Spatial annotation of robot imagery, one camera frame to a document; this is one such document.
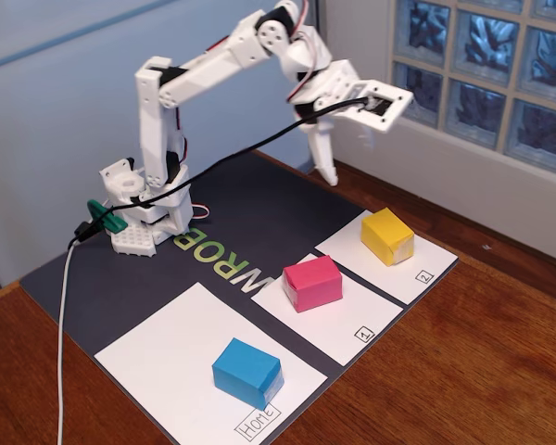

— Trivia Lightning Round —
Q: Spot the yellow paper box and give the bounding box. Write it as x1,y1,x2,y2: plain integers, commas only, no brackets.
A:
360,207,416,268

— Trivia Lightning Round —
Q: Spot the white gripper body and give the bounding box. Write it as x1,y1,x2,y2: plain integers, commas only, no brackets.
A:
294,58,360,124

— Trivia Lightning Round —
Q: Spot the pink paper box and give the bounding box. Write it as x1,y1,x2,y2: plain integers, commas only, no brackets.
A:
282,254,344,313

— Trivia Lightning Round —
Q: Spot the glass block window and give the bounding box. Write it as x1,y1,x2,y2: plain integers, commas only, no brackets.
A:
391,0,556,175

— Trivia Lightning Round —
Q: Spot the white sheet marked 1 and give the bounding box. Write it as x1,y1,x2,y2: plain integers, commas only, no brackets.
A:
249,253,404,367

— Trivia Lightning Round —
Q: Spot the white cable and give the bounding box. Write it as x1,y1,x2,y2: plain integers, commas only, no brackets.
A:
55,235,82,445

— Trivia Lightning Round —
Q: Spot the white framed wrist camera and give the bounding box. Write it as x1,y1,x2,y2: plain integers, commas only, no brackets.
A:
340,78,415,134

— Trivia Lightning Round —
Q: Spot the black camera cable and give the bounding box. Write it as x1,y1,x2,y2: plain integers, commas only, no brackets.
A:
69,95,370,245

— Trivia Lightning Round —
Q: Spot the blue paper box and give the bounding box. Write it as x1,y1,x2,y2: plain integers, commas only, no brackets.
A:
211,337,285,412

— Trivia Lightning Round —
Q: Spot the black mat with WRO print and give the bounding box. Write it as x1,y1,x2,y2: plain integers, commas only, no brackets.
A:
19,147,460,445

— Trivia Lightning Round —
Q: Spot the green clamp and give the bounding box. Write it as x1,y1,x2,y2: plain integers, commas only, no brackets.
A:
86,198,130,235

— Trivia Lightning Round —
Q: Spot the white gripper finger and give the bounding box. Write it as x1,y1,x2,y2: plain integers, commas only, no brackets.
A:
304,117,340,187
357,121,376,152

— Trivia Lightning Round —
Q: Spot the white sheet marked 2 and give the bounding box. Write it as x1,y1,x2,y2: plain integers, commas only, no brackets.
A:
313,210,459,306

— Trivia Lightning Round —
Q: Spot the white sheet marked Home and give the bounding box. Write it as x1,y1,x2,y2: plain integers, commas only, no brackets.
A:
94,282,329,445

